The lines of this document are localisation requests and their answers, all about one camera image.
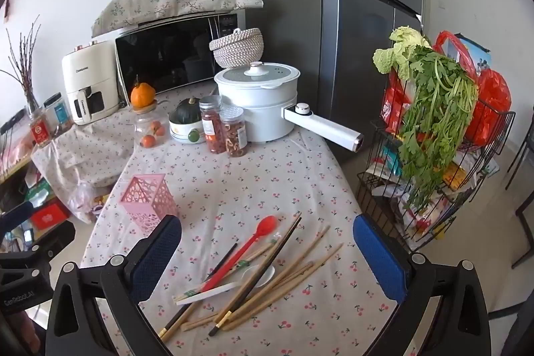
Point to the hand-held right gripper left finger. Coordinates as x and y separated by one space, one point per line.
158 251

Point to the pink perforated utensil holder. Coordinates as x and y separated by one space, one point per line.
146 199

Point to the white air fryer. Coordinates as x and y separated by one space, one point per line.
89 80

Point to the grey refrigerator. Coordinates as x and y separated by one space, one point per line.
333 47

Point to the white electric cooking pot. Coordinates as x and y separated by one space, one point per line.
258 101

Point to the white ceramic spoon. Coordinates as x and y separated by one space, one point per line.
260 276

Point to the red plastic bag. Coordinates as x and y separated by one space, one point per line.
492 97

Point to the glass jar with small oranges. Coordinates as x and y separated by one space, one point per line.
148 126

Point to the glass vase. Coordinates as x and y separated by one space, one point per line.
32 103

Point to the pile of wooden chopsticks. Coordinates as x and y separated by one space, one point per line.
292 276

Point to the red label jar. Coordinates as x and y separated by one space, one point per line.
41 130

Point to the red gift box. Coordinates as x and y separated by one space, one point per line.
48 216

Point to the cherry print tablecloth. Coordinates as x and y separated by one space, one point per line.
250 189

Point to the red snack packet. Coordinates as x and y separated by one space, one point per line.
394 105

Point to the tall jar of red dried fruit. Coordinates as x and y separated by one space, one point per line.
212 124

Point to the red plastic spoon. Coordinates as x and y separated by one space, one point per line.
250 243

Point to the woven lidded basket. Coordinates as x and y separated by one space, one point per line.
237 47

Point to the napa cabbage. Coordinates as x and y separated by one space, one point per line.
400 47

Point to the black chopstick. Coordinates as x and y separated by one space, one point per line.
221 260
267 262
277 251

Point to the blue printed bag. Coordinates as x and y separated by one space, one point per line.
477 53

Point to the orange citrus fruit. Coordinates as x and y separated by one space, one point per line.
142 94

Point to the bare dried branches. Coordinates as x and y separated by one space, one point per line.
23 64

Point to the short jar of dried slices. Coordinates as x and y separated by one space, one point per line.
234 133

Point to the paper-sleeved disposable chopsticks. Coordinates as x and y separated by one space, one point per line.
208 293

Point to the dark metal chair frame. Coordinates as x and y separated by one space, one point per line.
523 235

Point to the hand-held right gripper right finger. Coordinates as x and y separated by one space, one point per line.
377 251

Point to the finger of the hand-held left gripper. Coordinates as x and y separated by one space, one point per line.
16 216
50 237

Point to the dark green pumpkin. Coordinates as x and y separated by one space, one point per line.
190 111

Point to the clear plastic bag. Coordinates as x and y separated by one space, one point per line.
85 199

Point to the black microwave oven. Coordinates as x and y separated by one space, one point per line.
167 55

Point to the floral side table cloth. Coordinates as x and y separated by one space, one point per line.
83 147

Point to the white ceramic bowl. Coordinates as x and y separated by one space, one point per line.
181 130

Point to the bunch of leafy green celery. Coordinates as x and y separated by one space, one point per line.
434 110

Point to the blue label jar black lid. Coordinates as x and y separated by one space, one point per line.
60 114

